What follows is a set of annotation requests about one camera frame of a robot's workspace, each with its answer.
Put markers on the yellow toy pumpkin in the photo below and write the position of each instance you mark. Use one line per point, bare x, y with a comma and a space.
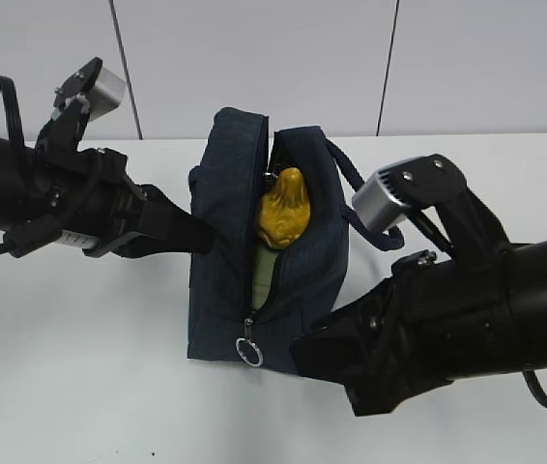
284, 212

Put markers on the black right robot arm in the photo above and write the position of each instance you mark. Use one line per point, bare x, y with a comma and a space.
525, 270

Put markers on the dark blue insulated lunch bag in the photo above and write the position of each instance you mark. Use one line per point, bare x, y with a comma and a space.
241, 161

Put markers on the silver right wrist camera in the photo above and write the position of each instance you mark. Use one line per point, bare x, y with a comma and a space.
401, 189

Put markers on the green lidded glass food container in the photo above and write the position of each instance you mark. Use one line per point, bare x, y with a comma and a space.
262, 276

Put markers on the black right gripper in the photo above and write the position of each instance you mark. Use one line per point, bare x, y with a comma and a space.
420, 329

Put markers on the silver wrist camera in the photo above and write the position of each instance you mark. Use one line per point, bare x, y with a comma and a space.
96, 87
401, 189

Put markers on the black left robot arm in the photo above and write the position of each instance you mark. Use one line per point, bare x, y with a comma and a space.
25, 219

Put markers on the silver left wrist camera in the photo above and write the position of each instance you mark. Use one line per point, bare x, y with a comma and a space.
96, 87

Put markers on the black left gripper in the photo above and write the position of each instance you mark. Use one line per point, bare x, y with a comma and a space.
100, 205

